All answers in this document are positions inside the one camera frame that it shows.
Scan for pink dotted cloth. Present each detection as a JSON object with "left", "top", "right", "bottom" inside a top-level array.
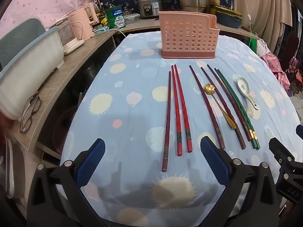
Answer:
[{"left": 0, "top": 0, "right": 100, "bottom": 32}]

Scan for blue printed tablecloth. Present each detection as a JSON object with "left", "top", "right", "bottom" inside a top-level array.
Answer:
[{"left": 59, "top": 32, "right": 303, "bottom": 227}]

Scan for clear appliance with white base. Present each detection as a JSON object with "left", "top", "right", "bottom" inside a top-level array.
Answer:
[{"left": 55, "top": 18, "right": 85, "bottom": 56}]

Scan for white tub with blue rim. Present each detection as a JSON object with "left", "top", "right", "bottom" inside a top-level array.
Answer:
[{"left": 0, "top": 26, "right": 65, "bottom": 120}]

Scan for bottles behind kettle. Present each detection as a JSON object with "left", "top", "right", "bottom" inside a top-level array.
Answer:
[{"left": 95, "top": 2, "right": 107, "bottom": 26}]

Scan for pink electric kettle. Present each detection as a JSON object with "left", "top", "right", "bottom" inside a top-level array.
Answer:
[{"left": 69, "top": 3, "right": 98, "bottom": 40}]

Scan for beige curtain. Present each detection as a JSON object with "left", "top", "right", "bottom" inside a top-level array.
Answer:
[{"left": 231, "top": 0, "right": 294, "bottom": 38}]

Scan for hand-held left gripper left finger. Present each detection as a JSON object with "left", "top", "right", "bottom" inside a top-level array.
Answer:
[{"left": 27, "top": 138, "right": 106, "bottom": 227}]

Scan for grey-blue plastic chair back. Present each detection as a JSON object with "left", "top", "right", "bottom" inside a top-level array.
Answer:
[{"left": 0, "top": 18, "right": 46, "bottom": 63}]

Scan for silver rice cooker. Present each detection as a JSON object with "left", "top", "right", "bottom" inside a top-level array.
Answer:
[{"left": 137, "top": 0, "right": 165, "bottom": 20}]

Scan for dark red patterned chopstick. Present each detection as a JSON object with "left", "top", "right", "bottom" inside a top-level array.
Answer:
[{"left": 162, "top": 71, "right": 172, "bottom": 172}]

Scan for dark maroon chopstick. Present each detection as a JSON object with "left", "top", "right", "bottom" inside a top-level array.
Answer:
[
  {"left": 207, "top": 64, "right": 253, "bottom": 142},
  {"left": 201, "top": 67, "right": 247, "bottom": 150},
  {"left": 189, "top": 65, "right": 226, "bottom": 150}
]

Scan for pink floral garment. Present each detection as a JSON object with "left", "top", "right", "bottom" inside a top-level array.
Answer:
[{"left": 260, "top": 53, "right": 290, "bottom": 90}]

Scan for clear food container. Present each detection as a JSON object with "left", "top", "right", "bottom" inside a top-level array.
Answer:
[{"left": 123, "top": 13, "right": 140, "bottom": 24}]

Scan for green tin can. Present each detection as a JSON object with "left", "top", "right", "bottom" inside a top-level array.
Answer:
[{"left": 105, "top": 5, "right": 127, "bottom": 31}]

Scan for white ceramic floral spoon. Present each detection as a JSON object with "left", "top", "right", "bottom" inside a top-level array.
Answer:
[{"left": 236, "top": 77, "right": 260, "bottom": 110}]

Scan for black eyeglasses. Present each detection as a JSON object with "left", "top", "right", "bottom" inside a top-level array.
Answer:
[{"left": 19, "top": 91, "right": 42, "bottom": 134}]

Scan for dark wooden chair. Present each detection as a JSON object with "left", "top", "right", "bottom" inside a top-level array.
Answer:
[{"left": 277, "top": 32, "right": 300, "bottom": 64}]

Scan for green bag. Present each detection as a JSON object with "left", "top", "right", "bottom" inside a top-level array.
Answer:
[{"left": 250, "top": 31, "right": 261, "bottom": 52}]

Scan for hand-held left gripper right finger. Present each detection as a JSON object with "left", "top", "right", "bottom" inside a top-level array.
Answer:
[{"left": 200, "top": 137, "right": 280, "bottom": 227}]

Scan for pink perforated utensil holder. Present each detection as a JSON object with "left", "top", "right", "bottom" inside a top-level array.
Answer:
[{"left": 159, "top": 11, "right": 220, "bottom": 59}]

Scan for gold flower spoon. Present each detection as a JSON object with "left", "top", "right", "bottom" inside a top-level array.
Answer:
[{"left": 204, "top": 83, "right": 237, "bottom": 129}]

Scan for hanging dark clothes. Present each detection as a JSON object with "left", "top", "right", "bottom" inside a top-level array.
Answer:
[{"left": 279, "top": 0, "right": 303, "bottom": 55}]

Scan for white cable with switch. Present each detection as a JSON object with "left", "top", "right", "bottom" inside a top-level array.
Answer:
[{"left": 241, "top": 0, "right": 253, "bottom": 49}]

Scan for wooden shelf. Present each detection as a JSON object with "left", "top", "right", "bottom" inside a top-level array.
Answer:
[{"left": 9, "top": 16, "right": 261, "bottom": 153}]

